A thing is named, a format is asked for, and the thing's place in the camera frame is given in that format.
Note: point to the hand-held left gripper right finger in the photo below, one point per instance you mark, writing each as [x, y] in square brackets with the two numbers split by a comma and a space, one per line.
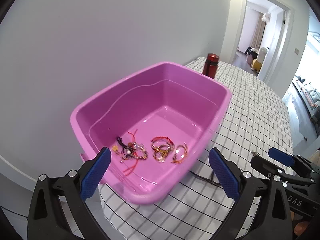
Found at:
[223, 177]

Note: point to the dark bag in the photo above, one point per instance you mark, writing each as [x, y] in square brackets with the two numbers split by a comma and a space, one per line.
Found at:
[250, 50]

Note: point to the purple plastic basin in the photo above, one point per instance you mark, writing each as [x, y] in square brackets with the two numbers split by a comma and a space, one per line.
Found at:
[175, 90]

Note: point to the wall light switch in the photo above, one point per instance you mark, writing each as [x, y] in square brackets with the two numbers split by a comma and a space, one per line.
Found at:
[296, 51]

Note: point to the white air conditioner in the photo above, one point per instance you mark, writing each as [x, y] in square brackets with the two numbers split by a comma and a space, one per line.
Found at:
[266, 17]

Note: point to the white plush toy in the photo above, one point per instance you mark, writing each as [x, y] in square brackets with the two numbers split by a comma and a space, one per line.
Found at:
[260, 57]

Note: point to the grey sofa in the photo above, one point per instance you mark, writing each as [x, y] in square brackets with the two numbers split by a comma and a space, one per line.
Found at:
[310, 92]

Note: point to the person's right hand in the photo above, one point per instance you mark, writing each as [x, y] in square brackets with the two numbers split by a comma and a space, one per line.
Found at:
[301, 228]

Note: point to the yellow resin charm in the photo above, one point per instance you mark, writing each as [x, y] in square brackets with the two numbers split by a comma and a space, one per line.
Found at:
[115, 149]

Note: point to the beige curtain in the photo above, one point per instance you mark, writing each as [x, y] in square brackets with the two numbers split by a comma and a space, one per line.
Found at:
[257, 35]

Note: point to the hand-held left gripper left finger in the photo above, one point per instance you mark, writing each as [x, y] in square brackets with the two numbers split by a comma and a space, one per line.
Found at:
[96, 175]

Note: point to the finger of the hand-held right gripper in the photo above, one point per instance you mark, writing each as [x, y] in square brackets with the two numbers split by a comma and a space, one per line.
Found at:
[281, 155]
[262, 164]

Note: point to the white checked tablecloth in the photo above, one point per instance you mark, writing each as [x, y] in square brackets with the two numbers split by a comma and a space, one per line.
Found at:
[250, 110]

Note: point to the red metal bottle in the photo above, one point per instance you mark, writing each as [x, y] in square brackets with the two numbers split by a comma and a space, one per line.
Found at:
[210, 65]

